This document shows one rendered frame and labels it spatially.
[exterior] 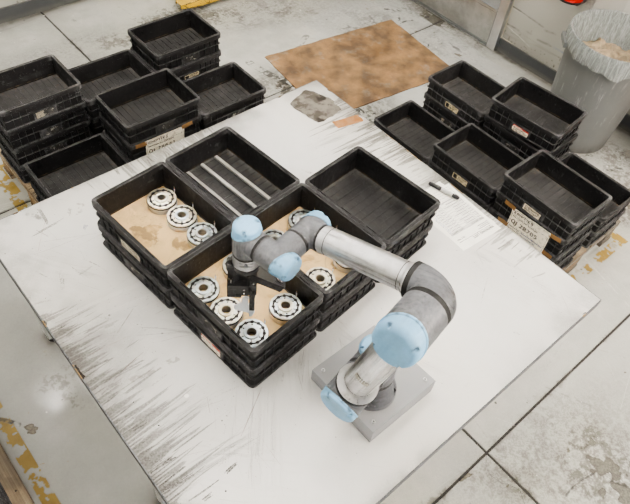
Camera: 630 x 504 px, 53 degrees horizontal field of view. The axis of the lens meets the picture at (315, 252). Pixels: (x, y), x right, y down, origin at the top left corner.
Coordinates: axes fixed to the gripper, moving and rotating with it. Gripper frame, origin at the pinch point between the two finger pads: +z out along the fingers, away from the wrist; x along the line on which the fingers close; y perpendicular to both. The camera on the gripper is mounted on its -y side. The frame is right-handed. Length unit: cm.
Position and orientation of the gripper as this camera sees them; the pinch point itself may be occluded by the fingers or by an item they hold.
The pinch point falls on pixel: (253, 305)
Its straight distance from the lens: 186.2
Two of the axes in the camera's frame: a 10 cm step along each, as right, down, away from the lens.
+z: -0.9, 6.4, 7.7
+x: 0.2, 7.7, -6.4
